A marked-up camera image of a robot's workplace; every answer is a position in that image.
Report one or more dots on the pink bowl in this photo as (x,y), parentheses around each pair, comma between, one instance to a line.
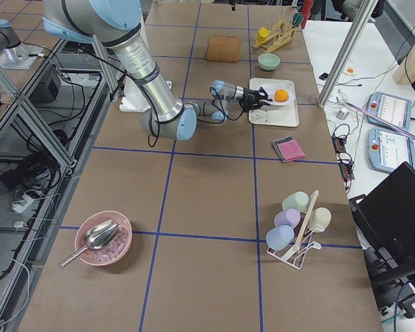
(112,245)

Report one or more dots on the green ceramic bowl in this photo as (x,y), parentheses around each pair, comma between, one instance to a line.
(268,61)

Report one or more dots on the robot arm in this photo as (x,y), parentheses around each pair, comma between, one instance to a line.
(116,25)

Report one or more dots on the metal scoop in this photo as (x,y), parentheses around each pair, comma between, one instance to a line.
(94,239)

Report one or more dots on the wooden dish rack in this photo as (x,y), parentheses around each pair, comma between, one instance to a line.
(281,32)

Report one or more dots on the yellow mug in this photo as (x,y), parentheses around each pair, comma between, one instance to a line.
(262,35)

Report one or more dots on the fried egg toy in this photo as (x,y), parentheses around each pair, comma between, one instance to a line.
(349,71)

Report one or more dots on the black laptop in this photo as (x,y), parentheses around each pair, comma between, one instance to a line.
(386,217)

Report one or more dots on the red cylinder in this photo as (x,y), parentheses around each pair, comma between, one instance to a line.
(306,9)

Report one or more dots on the white round plate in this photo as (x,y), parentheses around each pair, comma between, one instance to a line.
(271,88)

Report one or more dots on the beige plastic cup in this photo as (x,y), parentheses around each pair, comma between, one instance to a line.
(319,217)

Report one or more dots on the blue plastic cup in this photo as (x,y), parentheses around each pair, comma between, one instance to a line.
(279,237)

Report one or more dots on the wooden cutting board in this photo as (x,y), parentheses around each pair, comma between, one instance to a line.
(223,49)

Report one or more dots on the white wire cup rack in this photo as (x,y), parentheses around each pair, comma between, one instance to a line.
(294,253)

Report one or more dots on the teach pendant tablet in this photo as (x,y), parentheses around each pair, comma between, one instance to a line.
(387,150)
(393,109)

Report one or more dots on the aluminium frame post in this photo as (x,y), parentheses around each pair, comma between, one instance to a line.
(358,13)

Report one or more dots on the cream bear tray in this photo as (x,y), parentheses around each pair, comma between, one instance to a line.
(276,113)

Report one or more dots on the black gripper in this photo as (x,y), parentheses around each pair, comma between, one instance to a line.
(247,94)

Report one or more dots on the purple plastic cup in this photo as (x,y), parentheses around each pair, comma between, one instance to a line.
(290,217)

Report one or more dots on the green plastic cup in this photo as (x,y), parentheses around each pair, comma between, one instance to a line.
(297,200)

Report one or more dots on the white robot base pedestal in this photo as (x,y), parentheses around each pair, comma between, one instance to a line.
(131,100)

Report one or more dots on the upper teach pendant tablet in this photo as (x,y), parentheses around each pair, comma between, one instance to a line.
(393,109)

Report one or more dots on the dark green mug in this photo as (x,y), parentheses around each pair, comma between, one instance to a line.
(296,20)

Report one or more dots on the orange fruit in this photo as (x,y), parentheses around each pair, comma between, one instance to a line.
(281,95)

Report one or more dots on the pink grabber stick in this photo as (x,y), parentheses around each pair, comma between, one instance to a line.
(376,120)

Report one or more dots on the lower teach pendant tablet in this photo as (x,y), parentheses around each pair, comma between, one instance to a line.
(387,150)

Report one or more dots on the small black device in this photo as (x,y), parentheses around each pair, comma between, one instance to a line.
(324,76)

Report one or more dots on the small metal cylinder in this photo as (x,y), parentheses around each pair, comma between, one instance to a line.
(342,114)

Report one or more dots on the pink and grey cloths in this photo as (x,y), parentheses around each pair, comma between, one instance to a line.
(288,149)

